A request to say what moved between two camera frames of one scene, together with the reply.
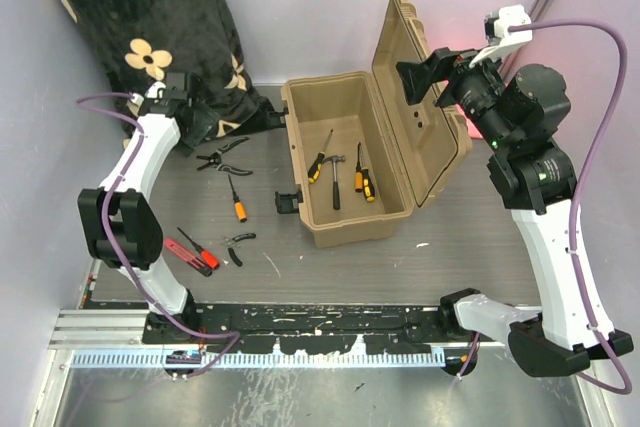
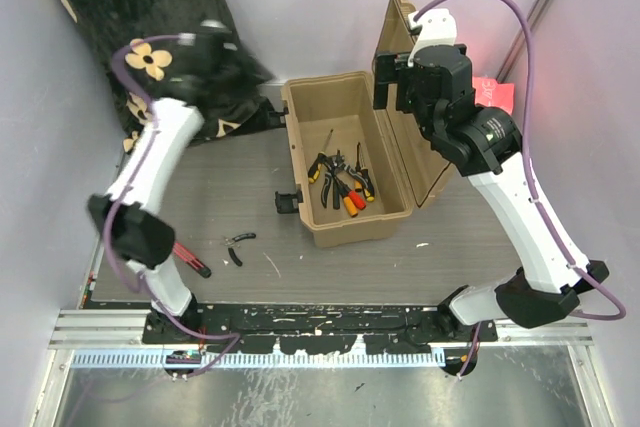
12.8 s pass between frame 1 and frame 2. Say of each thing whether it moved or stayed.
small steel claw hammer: stayed
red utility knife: stayed
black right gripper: moved
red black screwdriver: moved
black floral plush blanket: stayed
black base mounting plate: stayed
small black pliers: stayed
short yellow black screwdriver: stayed
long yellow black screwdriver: stayed
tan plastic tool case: stayed
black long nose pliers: moved
